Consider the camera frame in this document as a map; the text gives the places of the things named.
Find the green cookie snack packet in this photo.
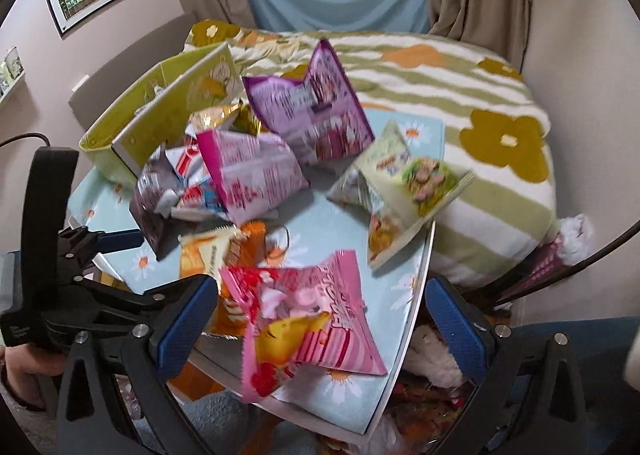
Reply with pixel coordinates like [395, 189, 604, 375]
[326, 119, 478, 236]

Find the white printed canister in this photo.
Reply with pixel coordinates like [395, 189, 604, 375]
[2, 46, 25, 86]

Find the daisy print folding table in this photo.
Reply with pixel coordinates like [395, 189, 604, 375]
[65, 110, 446, 436]

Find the striped floral blanket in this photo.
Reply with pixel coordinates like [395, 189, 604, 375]
[182, 20, 556, 288]

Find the dark brown snack packet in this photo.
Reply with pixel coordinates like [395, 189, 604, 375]
[129, 145, 193, 262]

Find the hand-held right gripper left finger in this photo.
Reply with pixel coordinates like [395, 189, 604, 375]
[56, 275, 221, 455]

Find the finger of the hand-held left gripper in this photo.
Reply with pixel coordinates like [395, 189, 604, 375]
[75, 274, 203, 331]
[57, 227, 146, 266]

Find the pink striped snack packet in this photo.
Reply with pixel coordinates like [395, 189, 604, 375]
[219, 250, 390, 403]

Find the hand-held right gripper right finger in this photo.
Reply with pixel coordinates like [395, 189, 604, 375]
[424, 276, 591, 455]

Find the green storage box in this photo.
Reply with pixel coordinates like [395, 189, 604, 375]
[79, 42, 246, 186]

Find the person's left hand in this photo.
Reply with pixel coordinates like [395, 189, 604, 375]
[0, 344, 66, 411]

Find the white fluffy toy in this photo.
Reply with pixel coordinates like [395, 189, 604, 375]
[400, 325, 466, 388]

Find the purple snack packet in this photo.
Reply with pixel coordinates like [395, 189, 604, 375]
[241, 38, 376, 166]

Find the lilac pink snack packet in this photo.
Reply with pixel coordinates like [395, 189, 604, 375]
[195, 129, 311, 226]

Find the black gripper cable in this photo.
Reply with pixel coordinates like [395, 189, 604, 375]
[0, 133, 51, 148]

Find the pink white plush toy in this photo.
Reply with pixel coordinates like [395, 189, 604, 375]
[492, 214, 596, 308]

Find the grey padded headboard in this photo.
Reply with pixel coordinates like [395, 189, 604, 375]
[67, 12, 201, 126]

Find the gold snack packet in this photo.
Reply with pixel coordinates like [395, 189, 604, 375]
[187, 102, 263, 140]

